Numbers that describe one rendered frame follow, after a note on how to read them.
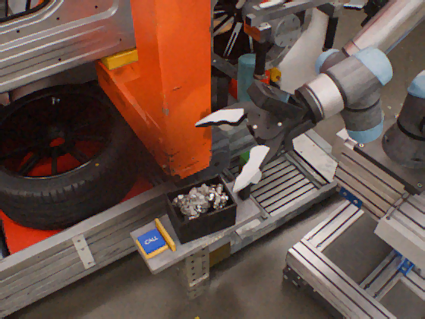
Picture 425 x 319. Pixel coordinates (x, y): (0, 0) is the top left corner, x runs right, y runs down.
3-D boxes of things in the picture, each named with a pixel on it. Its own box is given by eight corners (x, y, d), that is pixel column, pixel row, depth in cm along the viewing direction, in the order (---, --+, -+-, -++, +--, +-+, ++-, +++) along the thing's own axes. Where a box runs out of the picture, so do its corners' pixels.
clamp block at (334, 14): (325, 5, 154) (327, -8, 150) (341, 15, 149) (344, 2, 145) (315, 8, 152) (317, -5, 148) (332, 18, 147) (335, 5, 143)
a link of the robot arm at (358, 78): (397, 90, 73) (395, 55, 67) (347, 121, 73) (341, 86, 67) (371, 69, 79) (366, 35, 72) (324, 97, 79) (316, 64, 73)
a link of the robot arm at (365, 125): (367, 102, 88) (362, 64, 80) (391, 137, 81) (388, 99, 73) (334, 116, 90) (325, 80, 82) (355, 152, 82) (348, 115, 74)
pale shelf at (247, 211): (234, 184, 156) (234, 179, 154) (261, 216, 146) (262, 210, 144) (130, 237, 140) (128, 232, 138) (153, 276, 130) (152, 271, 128)
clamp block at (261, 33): (254, 27, 141) (255, 14, 138) (271, 39, 136) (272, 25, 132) (243, 31, 139) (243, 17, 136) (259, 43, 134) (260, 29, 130)
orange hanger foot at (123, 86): (132, 73, 188) (121, 2, 163) (190, 139, 158) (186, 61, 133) (98, 85, 182) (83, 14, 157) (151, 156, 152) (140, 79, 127)
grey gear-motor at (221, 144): (187, 139, 222) (184, 85, 196) (232, 191, 198) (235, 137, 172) (157, 152, 215) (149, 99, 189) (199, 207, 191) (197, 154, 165)
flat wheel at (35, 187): (81, 103, 213) (70, 65, 196) (171, 162, 184) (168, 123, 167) (-31, 175, 178) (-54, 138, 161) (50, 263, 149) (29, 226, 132)
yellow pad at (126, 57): (126, 45, 175) (124, 35, 171) (140, 60, 167) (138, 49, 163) (96, 55, 169) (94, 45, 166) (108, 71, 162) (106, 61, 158)
